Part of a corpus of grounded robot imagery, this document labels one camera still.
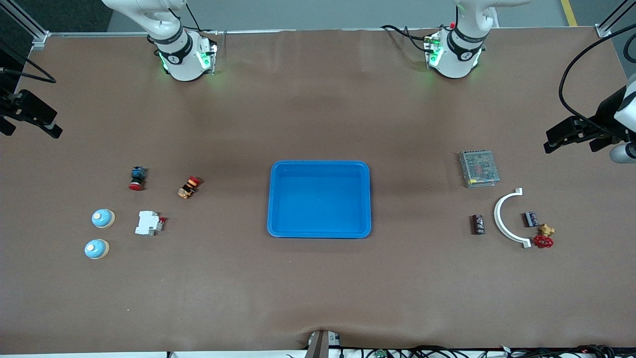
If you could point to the small black connector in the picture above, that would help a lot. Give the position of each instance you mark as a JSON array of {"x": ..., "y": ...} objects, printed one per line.
[{"x": 531, "y": 219}]

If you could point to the orange-bodied red emergency button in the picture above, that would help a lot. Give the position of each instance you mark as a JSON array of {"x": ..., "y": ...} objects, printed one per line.
[{"x": 189, "y": 187}]

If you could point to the blue service bell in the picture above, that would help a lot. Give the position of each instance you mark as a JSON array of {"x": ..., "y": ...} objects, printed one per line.
[
  {"x": 97, "y": 248},
  {"x": 103, "y": 218}
]

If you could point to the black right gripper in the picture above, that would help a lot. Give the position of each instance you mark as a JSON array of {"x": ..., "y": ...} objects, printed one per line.
[{"x": 10, "y": 106}]

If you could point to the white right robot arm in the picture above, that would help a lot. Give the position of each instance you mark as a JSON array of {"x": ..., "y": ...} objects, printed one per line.
[{"x": 181, "y": 59}]

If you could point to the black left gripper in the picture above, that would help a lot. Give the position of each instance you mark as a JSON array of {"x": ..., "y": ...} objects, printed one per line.
[{"x": 604, "y": 115}]

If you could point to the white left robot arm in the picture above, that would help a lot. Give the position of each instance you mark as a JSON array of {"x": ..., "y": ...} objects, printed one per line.
[{"x": 457, "y": 59}]

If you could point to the aluminium frame profile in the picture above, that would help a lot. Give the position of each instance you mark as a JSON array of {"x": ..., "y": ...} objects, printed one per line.
[
  {"x": 40, "y": 40},
  {"x": 602, "y": 31}
]

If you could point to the white circuit breaker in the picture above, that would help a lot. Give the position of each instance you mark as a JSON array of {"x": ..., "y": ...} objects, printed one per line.
[{"x": 148, "y": 223}]

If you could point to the silver table edge rail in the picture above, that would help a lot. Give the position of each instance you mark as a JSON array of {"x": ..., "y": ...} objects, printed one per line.
[{"x": 99, "y": 34}]

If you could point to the brass valve red handwheel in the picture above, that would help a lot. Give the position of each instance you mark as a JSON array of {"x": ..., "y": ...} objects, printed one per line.
[{"x": 543, "y": 241}]

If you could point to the grey metal camera post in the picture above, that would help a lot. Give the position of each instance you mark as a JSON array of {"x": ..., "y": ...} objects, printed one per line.
[{"x": 318, "y": 345}]

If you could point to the metal mesh power supply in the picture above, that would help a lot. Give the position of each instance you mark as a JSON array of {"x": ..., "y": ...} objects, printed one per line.
[{"x": 478, "y": 168}]

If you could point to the blue plastic tray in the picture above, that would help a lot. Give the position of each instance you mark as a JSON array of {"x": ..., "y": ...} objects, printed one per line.
[{"x": 323, "y": 209}]

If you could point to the blue-bodied red push button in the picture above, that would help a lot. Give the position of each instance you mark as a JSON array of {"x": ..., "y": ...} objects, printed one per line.
[{"x": 137, "y": 178}]

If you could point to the white curved plastic bracket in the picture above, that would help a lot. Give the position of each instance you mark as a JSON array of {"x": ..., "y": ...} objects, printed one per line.
[{"x": 497, "y": 216}]

